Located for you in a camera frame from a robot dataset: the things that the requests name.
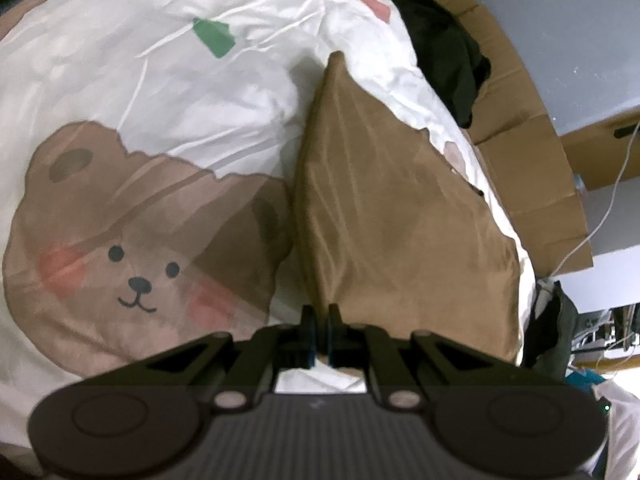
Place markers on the pale blue-grey board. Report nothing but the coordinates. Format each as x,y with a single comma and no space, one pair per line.
565,35

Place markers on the small pastel toy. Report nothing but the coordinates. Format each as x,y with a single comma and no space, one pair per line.
579,185

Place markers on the pile of black clothes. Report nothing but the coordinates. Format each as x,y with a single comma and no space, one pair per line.
445,55

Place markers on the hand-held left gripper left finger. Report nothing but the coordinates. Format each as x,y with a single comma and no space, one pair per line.
311,341

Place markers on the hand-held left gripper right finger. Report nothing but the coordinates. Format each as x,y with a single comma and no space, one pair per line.
332,346

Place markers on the brown printed T-shirt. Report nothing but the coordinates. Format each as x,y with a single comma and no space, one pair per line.
390,220

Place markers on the dark green cloth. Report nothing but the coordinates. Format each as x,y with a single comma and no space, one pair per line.
555,325

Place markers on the flattened cardboard sheet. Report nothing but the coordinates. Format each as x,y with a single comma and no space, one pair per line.
530,175

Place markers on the white bear print bedsheet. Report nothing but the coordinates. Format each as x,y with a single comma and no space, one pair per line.
150,60

